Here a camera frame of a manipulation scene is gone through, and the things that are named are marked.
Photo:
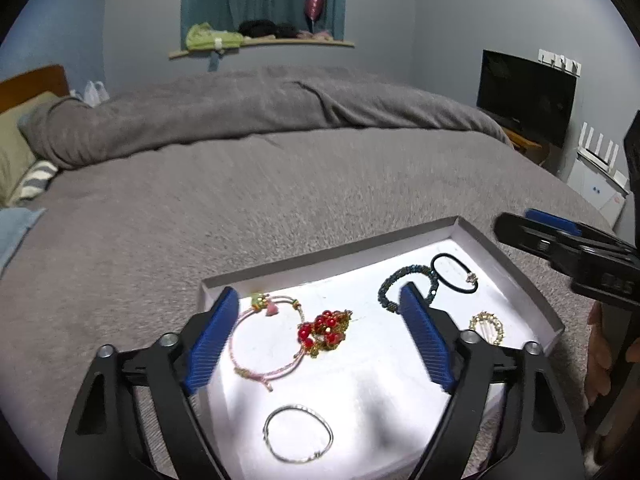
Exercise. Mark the white appliance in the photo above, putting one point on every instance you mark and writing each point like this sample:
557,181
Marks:
595,190

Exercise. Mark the white plastic bag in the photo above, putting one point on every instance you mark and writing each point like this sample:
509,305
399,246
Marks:
95,94

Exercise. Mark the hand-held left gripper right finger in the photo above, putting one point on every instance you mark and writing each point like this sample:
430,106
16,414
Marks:
425,340

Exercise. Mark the white wall hooks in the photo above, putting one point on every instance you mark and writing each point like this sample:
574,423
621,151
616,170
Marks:
560,62

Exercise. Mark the olive pillow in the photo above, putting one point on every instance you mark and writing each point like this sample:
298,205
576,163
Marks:
15,150

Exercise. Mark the green cloth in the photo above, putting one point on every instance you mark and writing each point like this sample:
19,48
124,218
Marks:
207,37

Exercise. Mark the folded grey duvet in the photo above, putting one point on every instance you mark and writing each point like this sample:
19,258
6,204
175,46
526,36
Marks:
250,105

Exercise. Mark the wooden television stand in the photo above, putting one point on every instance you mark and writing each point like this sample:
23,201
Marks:
522,142

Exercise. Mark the wooden headboard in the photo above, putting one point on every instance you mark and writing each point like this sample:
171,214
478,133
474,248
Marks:
35,85

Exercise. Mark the grey bed cover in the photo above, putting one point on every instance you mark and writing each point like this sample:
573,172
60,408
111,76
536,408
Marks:
200,210

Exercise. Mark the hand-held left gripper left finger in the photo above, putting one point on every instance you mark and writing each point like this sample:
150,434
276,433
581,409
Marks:
212,340

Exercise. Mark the striped pillow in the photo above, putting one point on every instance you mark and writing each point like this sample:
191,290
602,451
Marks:
35,182

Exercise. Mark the person's right hand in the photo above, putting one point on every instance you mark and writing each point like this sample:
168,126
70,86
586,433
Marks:
597,355

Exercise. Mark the white router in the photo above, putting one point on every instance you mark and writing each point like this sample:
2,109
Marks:
602,152

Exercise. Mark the blue pillow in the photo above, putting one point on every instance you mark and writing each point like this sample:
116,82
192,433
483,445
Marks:
15,235

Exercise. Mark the pink glass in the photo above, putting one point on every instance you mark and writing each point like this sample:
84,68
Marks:
315,2

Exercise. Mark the window sill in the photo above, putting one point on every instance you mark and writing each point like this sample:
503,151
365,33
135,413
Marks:
300,46

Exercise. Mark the black cloth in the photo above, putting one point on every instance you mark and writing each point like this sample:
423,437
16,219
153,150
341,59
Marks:
265,29

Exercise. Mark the pink cloth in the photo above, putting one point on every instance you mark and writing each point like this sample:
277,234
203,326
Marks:
317,35

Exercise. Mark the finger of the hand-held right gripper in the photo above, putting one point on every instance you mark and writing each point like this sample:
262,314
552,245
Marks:
525,240
550,219

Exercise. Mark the grey cardboard box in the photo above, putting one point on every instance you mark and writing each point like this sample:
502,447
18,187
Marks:
375,385

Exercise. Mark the black television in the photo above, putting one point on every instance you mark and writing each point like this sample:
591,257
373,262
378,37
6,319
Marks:
525,95

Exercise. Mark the silver bangle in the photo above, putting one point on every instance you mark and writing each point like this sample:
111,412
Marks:
296,406

